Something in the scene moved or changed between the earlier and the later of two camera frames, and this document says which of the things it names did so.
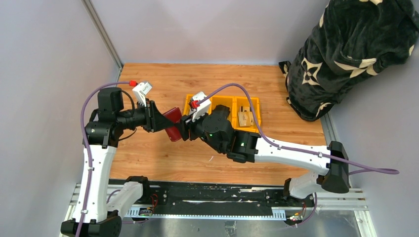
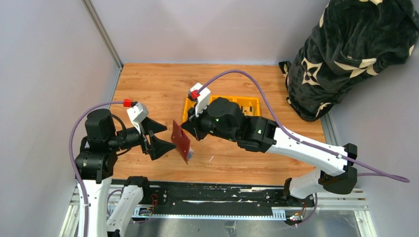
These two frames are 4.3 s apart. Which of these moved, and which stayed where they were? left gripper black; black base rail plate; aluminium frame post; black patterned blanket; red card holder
Moved: left gripper black; red card holder
Stayed: black patterned blanket; aluminium frame post; black base rail plate
